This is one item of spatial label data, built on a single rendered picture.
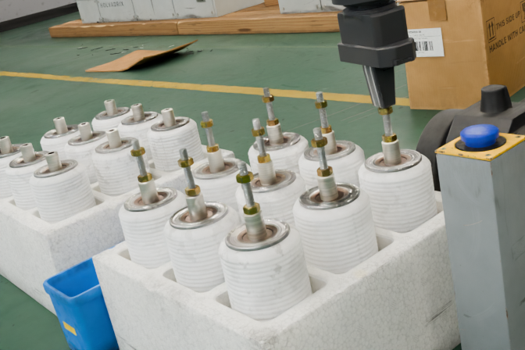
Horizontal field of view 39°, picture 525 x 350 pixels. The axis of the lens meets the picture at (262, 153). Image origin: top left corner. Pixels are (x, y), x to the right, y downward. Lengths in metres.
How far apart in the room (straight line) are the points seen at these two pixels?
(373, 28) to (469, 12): 1.04
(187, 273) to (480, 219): 0.36
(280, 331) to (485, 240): 0.24
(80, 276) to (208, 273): 0.37
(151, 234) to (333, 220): 0.26
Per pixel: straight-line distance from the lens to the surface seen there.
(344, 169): 1.02
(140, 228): 1.00
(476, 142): 0.80
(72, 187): 1.27
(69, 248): 1.25
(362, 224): 0.88
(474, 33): 1.92
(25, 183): 1.38
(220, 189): 1.04
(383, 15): 0.89
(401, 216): 0.96
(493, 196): 0.80
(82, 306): 1.14
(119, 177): 1.31
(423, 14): 1.98
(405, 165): 0.96
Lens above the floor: 0.60
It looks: 18 degrees down
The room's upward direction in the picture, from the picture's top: 12 degrees counter-clockwise
